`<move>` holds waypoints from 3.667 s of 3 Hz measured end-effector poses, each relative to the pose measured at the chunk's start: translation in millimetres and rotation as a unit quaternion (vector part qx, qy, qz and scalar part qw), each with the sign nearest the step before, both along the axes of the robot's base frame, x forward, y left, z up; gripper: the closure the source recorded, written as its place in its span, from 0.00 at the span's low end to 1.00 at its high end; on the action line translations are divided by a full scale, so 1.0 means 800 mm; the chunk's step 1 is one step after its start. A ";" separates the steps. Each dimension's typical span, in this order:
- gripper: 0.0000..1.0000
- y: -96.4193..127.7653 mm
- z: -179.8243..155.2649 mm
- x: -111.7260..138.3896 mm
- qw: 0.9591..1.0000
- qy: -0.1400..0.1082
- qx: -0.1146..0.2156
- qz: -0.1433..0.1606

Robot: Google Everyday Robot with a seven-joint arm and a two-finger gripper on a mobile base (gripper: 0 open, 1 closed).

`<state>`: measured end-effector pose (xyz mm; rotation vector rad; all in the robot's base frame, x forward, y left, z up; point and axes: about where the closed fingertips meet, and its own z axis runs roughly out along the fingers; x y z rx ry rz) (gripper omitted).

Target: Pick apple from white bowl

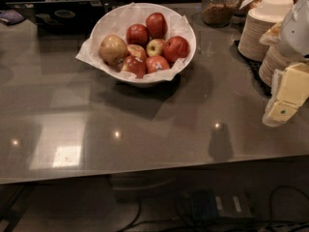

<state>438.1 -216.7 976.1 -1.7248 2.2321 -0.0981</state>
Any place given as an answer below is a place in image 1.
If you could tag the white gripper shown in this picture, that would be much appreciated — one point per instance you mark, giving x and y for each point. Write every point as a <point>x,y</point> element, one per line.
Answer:
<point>295,33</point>

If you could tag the white paper bowl stack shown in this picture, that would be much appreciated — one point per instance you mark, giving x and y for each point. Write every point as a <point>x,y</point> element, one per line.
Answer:
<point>271,10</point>

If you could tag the red apple with sticker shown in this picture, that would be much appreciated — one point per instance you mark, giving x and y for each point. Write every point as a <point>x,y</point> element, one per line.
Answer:
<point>157,63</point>

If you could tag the small yellow-red apple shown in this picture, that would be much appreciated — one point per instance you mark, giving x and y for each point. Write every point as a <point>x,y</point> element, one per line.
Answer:
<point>155,47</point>

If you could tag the red apple top back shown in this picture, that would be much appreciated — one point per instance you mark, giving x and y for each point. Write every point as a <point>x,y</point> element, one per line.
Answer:
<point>156,25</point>

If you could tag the pink apple in middle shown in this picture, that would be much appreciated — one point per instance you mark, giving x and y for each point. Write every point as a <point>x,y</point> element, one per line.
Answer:
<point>137,51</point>

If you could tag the red apple centre back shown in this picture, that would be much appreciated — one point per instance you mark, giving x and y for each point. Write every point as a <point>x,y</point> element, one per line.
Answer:
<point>137,34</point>

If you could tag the red apple front left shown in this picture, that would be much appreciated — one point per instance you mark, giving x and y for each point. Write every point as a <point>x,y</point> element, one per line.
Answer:
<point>134,65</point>

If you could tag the yellow-green apple at left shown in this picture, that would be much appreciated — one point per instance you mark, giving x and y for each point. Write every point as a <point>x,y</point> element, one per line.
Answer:
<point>113,50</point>

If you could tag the white paper bowl liner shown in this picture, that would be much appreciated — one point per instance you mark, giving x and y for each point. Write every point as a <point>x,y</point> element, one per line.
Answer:
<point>96,49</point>

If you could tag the black tray mat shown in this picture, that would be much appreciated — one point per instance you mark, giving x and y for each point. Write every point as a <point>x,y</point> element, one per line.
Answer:
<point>258,84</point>

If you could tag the stack of paper plates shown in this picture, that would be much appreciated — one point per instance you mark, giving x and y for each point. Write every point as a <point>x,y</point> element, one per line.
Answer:
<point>256,24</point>

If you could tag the glass jar with cereal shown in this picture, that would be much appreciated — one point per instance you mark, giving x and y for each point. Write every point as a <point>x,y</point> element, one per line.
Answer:
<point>218,13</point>

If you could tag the black power box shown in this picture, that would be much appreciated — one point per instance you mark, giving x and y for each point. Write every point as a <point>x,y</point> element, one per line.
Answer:
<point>203,204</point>

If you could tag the black laptop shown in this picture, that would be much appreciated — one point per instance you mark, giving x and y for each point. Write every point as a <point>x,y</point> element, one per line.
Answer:
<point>61,17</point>

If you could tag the dark blue wallet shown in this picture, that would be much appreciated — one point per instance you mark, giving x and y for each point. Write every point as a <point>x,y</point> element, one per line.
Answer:
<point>11,17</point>

